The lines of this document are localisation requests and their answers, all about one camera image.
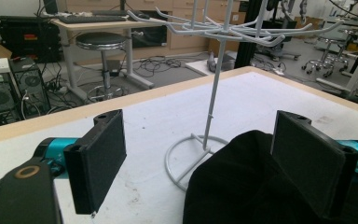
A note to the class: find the black computer mouse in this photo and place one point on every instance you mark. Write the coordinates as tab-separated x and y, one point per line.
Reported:
143	16

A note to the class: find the black equipment case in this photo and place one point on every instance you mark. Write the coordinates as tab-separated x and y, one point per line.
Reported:
28	37

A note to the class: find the black cloth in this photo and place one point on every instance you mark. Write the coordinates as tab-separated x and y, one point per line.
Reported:
236	186

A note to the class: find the chrome wheeled stool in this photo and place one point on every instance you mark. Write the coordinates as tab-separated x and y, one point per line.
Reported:
326	63

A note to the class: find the black metal post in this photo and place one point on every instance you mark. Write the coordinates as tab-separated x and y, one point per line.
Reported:
245	46

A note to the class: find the wooden desk with white legs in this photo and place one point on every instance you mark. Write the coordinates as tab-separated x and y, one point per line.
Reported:
105	25

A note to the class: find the grey device on floor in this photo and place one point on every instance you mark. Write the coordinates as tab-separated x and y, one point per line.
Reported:
222	63

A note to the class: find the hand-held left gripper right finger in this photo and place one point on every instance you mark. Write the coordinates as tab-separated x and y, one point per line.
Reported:
307	165

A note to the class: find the black keyboard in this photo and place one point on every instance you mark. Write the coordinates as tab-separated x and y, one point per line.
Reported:
90	18

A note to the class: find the black monitor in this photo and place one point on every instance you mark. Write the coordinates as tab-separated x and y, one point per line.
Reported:
50	6

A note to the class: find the round black stool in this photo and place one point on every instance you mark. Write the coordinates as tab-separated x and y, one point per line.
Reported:
101	40

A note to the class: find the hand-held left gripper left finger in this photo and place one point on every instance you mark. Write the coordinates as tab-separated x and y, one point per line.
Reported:
96	161

